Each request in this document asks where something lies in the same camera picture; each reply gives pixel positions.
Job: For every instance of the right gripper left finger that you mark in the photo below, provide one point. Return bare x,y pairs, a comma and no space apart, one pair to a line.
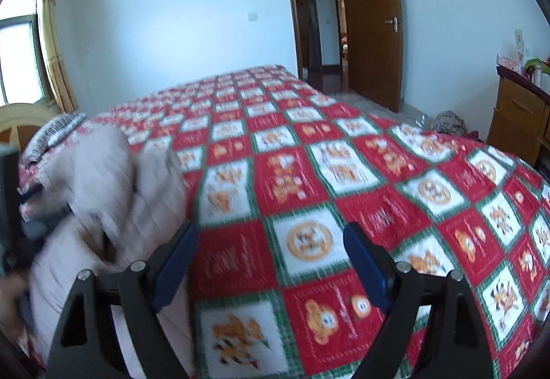
85,344

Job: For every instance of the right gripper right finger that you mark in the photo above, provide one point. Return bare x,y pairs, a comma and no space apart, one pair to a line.
455,343

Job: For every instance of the beige quilted down jacket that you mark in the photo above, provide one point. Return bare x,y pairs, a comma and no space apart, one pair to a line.
123,206

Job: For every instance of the clothes pile on floor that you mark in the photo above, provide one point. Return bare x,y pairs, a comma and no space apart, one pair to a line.
449,123

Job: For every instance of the person's hand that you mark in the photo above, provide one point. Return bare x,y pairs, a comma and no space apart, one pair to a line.
11,288

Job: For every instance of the striped grey pillow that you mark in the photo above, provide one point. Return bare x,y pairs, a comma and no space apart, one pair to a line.
50,135

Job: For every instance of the cream wooden headboard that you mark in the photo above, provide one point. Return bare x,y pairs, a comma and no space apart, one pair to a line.
19,122

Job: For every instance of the yellow curtain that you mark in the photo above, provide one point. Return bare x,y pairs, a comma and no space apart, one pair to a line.
57,77

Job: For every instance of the red patchwork bear bedspread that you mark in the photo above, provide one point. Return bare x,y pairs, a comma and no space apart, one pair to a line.
274,171

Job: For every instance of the wooden dresser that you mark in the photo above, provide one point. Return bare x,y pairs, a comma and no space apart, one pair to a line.
520,122

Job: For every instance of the items on dresser top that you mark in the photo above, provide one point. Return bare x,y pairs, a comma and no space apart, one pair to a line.
522,61

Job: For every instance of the brown wooden door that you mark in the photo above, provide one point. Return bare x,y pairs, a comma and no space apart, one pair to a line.
375,52

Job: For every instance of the window with frame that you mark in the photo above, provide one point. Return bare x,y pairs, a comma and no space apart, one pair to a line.
23,72

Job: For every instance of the white wall switch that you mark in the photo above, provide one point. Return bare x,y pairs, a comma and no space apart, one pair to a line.
253,16

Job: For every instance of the silver door handle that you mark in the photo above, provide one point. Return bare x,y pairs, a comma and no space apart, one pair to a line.
394,23

